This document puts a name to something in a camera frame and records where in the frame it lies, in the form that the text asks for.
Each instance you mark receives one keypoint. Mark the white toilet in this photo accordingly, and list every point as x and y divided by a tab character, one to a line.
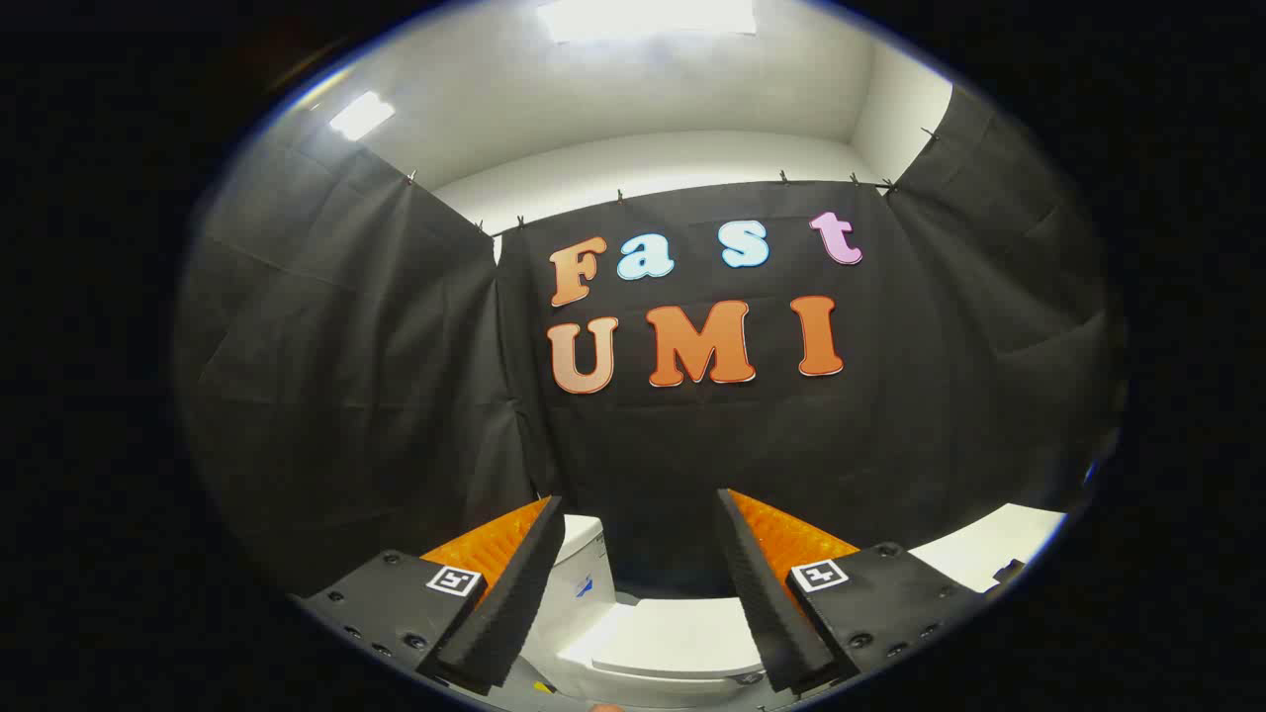
579	554

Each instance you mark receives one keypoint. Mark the black backdrop cloth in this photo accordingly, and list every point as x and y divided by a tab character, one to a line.
692	445

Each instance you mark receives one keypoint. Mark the small ceiling light panel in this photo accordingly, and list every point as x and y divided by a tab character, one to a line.
361	115

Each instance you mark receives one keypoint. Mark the white toilet lid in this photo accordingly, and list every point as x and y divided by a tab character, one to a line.
682	633

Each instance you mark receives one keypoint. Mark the large ceiling light panel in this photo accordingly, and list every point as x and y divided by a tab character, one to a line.
643	18

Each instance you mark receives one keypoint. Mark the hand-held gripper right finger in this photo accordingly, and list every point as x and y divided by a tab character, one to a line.
767	603

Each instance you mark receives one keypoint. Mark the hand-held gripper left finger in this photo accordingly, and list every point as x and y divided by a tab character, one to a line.
514	603

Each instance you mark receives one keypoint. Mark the white cabinet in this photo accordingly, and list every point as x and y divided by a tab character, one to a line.
989	544

